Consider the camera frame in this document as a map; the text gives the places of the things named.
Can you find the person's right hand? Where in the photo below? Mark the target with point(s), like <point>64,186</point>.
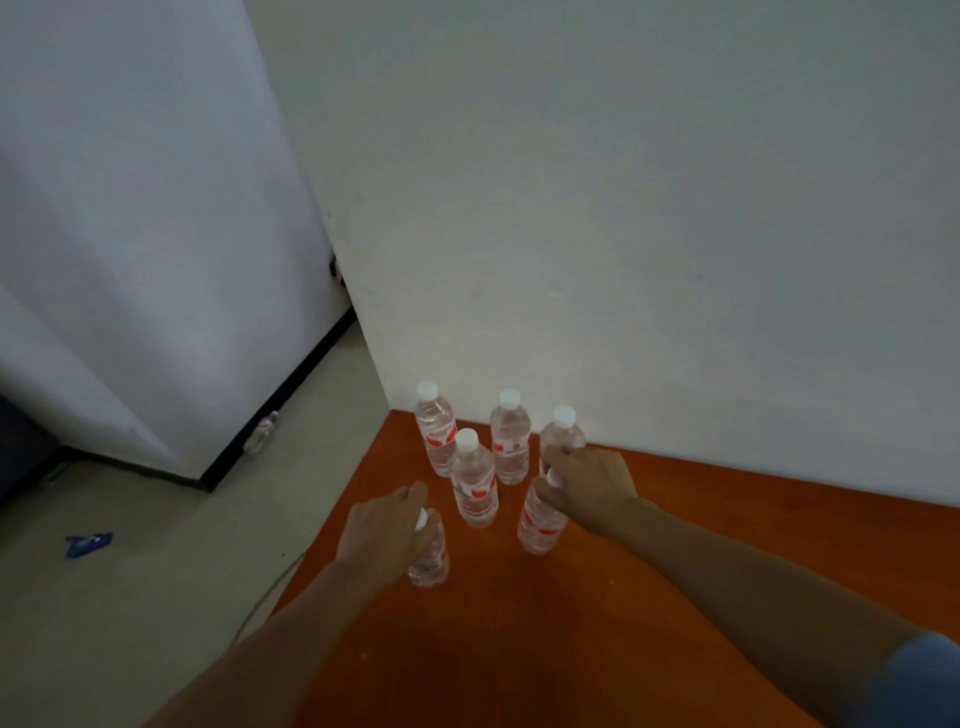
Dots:
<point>592,486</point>

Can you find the person's left hand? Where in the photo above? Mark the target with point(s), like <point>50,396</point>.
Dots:
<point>379,536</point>

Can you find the person's left fingers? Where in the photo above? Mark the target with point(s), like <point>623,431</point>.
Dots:
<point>412,495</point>

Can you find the person's right fingers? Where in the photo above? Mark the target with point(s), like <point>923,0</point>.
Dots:
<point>556,461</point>

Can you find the clear water bottle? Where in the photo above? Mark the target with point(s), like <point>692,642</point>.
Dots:
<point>536,529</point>
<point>431,568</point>
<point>261,435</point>

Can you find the person's left forearm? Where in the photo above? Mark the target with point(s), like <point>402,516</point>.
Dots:
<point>277,652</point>

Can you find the person's right forearm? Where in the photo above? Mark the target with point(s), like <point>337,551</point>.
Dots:
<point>750,592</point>

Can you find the group of clear bottles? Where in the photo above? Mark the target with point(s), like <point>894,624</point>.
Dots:
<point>475,487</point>

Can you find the blue wrapper scrap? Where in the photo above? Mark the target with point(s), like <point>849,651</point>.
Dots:
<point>88,544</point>

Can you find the dark grey furniture piece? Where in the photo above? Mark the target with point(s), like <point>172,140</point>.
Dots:
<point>22,446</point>

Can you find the blue shirt sleeve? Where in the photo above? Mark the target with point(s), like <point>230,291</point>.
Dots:
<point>919,682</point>

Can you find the small black wall bracket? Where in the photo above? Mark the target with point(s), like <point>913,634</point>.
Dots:
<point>334,268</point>

